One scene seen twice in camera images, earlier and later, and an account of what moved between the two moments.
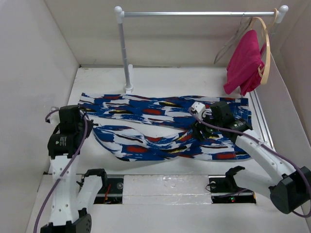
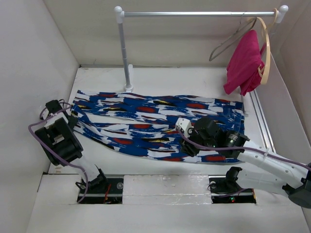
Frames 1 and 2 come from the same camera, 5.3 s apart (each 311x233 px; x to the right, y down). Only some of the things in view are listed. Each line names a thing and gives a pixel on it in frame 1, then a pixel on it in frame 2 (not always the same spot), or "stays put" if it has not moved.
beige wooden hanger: (264, 79) stays put
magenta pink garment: (242, 72) stays put
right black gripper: (197, 127) -> (188, 148)
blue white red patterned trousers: (160, 128) stays put
